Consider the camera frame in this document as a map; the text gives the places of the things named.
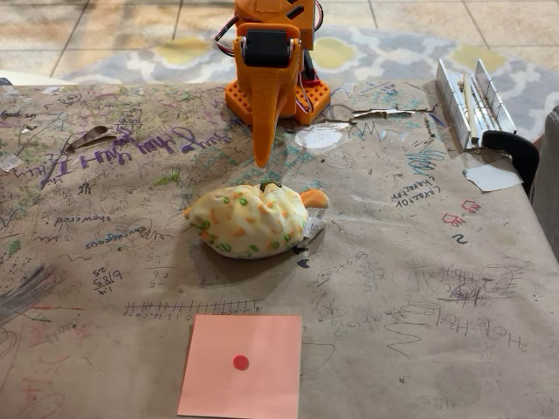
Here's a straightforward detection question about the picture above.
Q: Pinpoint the white torn paper scrap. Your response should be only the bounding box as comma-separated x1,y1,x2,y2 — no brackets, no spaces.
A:
462,163,524,193

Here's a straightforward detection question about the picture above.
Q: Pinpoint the grey upholstered chair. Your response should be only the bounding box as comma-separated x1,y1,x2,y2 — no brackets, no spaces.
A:
529,104,559,265

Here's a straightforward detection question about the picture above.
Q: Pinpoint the grey yellow patterned rug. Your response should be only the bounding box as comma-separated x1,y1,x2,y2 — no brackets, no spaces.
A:
60,24,559,143

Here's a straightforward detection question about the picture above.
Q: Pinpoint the red white robot cable bundle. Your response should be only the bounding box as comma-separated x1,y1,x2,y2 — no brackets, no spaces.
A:
212,16,239,58

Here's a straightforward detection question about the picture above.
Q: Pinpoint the aluminium miter box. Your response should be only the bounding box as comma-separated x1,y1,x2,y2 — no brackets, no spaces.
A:
435,58,518,152

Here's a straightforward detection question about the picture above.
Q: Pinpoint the pink square paper sheet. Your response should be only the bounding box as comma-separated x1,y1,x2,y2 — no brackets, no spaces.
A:
176,313,303,419

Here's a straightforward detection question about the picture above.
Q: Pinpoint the scribbled brown paper table cover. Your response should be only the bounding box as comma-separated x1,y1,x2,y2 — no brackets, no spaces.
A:
0,79,559,419

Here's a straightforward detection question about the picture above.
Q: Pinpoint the yellow spotted plush toy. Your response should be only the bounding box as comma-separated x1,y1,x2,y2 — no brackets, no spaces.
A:
183,181,330,260

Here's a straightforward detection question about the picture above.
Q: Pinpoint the curled brown paper strip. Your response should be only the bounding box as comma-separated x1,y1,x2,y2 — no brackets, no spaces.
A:
65,125,118,153

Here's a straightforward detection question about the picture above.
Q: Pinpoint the thin wooden stick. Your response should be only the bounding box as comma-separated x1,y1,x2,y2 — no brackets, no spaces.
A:
461,72,480,146

